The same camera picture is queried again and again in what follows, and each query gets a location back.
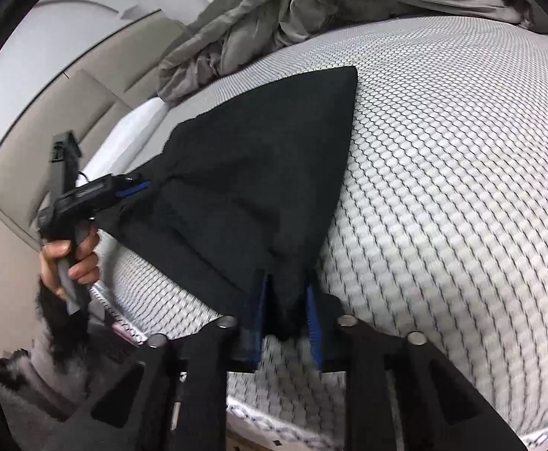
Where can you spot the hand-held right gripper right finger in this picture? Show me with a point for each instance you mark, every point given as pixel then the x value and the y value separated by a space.
pixel 312 322

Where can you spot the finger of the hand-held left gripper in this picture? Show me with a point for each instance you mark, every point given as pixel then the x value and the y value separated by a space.
pixel 134 189

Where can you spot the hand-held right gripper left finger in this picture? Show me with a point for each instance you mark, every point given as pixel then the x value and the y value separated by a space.
pixel 258 319

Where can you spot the black pants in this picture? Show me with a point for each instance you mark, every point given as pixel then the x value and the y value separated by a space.
pixel 255 174

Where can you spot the person's left forearm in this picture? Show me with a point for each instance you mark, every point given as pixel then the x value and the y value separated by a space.
pixel 53 352

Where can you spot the person's left hand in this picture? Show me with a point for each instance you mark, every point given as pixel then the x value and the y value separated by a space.
pixel 83 268

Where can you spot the white pillow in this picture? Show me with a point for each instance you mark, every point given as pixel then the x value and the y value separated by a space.
pixel 128 136

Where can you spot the beige padded headboard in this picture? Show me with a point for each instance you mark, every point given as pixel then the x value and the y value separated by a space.
pixel 114 70

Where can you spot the honeycomb patterned mattress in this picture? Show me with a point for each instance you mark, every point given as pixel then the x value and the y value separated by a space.
pixel 443 197

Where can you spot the grey crumpled blanket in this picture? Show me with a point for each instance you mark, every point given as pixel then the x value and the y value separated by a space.
pixel 302 9

